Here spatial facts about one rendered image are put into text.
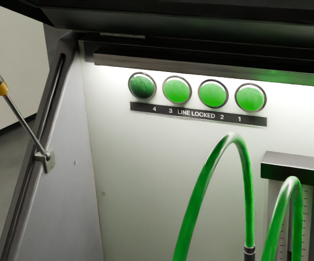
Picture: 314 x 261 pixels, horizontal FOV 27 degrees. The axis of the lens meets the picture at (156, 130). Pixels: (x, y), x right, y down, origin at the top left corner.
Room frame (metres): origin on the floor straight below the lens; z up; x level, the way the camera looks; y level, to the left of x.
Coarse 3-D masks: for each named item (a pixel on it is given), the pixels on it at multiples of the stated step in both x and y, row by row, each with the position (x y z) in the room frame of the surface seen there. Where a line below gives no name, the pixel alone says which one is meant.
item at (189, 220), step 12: (216, 144) 0.67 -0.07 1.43; (228, 144) 0.68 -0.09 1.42; (240, 144) 0.74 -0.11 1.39; (216, 156) 0.64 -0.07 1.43; (240, 156) 0.78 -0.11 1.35; (204, 168) 0.62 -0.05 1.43; (204, 180) 0.61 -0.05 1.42; (252, 180) 0.80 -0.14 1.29; (192, 192) 0.59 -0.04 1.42; (204, 192) 0.59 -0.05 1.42; (252, 192) 0.80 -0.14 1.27; (192, 204) 0.58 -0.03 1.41; (252, 204) 0.81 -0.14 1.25; (192, 216) 0.56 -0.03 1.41; (252, 216) 0.81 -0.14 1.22; (192, 228) 0.55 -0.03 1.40; (252, 228) 0.81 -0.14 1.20; (180, 240) 0.54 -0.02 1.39; (252, 240) 0.81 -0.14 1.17; (180, 252) 0.53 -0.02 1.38; (252, 252) 0.81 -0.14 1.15
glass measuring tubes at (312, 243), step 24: (264, 168) 0.85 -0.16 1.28; (288, 168) 0.84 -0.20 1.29; (312, 168) 0.83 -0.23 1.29; (264, 192) 0.88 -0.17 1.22; (312, 192) 0.85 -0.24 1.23; (264, 216) 0.88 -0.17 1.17; (288, 216) 0.86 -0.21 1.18; (312, 216) 0.83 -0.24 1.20; (264, 240) 0.88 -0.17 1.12; (288, 240) 0.84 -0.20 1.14; (312, 240) 0.83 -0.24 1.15
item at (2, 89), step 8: (0, 80) 0.80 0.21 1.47; (0, 88) 0.80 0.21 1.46; (8, 88) 0.82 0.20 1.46; (8, 96) 0.82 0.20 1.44; (8, 104) 0.82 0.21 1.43; (16, 112) 0.83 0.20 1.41; (24, 120) 0.84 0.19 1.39; (24, 128) 0.85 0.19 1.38; (32, 136) 0.85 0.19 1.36; (40, 144) 0.87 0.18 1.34; (40, 152) 0.87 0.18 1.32; (48, 152) 0.88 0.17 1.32; (40, 160) 0.87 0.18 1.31; (48, 160) 0.87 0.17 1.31; (48, 168) 0.87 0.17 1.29
